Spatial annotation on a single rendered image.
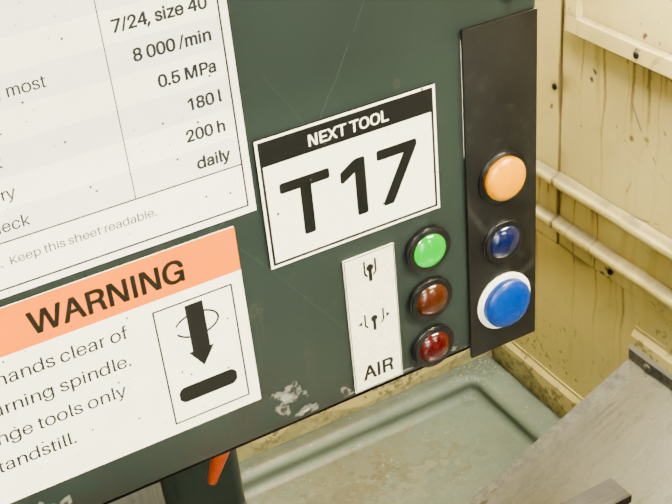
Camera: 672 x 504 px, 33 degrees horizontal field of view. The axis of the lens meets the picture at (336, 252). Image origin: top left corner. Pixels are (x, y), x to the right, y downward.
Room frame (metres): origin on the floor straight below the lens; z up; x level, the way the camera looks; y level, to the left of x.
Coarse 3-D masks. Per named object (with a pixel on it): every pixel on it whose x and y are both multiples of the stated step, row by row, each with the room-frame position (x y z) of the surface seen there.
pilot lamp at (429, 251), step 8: (424, 240) 0.50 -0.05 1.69; (432, 240) 0.50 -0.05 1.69; (440, 240) 0.51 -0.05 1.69; (416, 248) 0.50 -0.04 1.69; (424, 248) 0.50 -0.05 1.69; (432, 248) 0.50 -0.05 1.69; (440, 248) 0.51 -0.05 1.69; (416, 256) 0.50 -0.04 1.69; (424, 256) 0.50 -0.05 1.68; (432, 256) 0.50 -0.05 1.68; (440, 256) 0.51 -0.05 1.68; (424, 264) 0.50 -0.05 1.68; (432, 264) 0.50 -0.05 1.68
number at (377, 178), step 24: (360, 144) 0.49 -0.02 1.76; (384, 144) 0.50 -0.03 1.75; (408, 144) 0.50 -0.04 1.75; (336, 168) 0.49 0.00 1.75; (360, 168) 0.49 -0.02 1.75; (384, 168) 0.50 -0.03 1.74; (408, 168) 0.50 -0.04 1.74; (336, 192) 0.49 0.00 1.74; (360, 192) 0.49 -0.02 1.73; (384, 192) 0.50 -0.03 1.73; (408, 192) 0.50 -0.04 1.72; (336, 216) 0.49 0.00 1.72; (360, 216) 0.49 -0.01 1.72
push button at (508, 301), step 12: (504, 288) 0.52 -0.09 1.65; (516, 288) 0.52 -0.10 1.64; (528, 288) 0.53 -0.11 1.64; (492, 300) 0.52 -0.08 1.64; (504, 300) 0.52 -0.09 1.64; (516, 300) 0.52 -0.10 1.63; (528, 300) 0.53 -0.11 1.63; (492, 312) 0.52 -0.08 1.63; (504, 312) 0.52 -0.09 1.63; (516, 312) 0.52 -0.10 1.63; (492, 324) 0.52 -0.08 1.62; (504, 324) 0.52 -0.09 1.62
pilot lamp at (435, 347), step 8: (432, 336) 0.50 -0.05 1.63; (440, 336) 0.51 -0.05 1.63; (448, 336) 0.51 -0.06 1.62; (424, 344) 0.50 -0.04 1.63; (432, 344) 0.50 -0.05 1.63; (440, 344) 0.50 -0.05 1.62; (448, 344) 0.51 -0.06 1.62; (424, 352) 0.50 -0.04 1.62; (432, 352) 0.50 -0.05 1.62; (440, 352) 0.50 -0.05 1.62; (424, 360) 0.50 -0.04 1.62; (432, 360) 0.50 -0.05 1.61
